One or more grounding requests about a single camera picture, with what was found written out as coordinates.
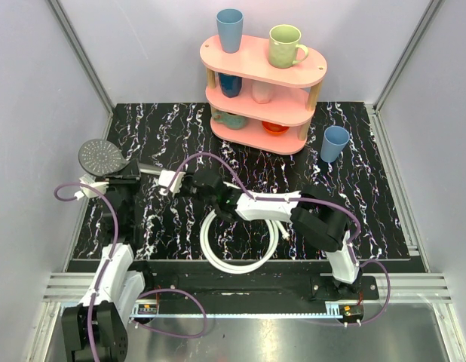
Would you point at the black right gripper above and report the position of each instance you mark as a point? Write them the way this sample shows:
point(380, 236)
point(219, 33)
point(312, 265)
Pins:
point(185, 178)

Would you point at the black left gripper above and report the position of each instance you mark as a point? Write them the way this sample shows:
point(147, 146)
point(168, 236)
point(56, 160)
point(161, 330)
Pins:
point(121, 178)

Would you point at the grey shower head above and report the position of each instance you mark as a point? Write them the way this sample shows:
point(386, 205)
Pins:
point(100, 158)

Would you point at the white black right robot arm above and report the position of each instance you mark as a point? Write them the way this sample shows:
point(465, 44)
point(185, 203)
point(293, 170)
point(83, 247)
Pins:
point(321, 223)

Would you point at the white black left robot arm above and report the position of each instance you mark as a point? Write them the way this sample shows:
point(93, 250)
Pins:
point(95, 328)

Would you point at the teal ceramic mug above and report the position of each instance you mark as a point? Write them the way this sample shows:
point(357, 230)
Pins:
point(230, 120)

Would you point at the orange bowl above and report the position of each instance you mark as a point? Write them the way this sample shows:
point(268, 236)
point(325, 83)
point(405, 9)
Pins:
point(274, 129)

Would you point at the pink three-tier shelf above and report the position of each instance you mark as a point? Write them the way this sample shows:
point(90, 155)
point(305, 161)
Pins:
point(255, 104)

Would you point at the dark blue cup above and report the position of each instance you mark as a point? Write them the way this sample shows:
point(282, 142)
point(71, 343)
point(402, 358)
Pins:
point(230, 84)

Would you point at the pink faceted cup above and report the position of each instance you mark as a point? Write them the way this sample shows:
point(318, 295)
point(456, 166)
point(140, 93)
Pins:
point(262, 92)

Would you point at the blue cup on table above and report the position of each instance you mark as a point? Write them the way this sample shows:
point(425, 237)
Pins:
point(335, 138)

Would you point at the blue cup on shelf top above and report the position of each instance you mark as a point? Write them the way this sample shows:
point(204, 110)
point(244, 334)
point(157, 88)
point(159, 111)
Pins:
point(230, 29)

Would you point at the green mug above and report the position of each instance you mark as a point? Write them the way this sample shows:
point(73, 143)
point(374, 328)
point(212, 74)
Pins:
point(284, 48)

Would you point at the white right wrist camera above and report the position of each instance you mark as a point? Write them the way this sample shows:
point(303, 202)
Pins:
point(170, 182)

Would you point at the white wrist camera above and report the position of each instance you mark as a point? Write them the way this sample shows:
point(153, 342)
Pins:
point(170, 182)
point(90, 188)

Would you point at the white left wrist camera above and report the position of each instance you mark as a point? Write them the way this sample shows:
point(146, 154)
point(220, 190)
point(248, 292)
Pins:
point(90, 188)

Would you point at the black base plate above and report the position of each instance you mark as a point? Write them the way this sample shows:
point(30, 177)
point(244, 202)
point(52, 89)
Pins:
point(262, 293)

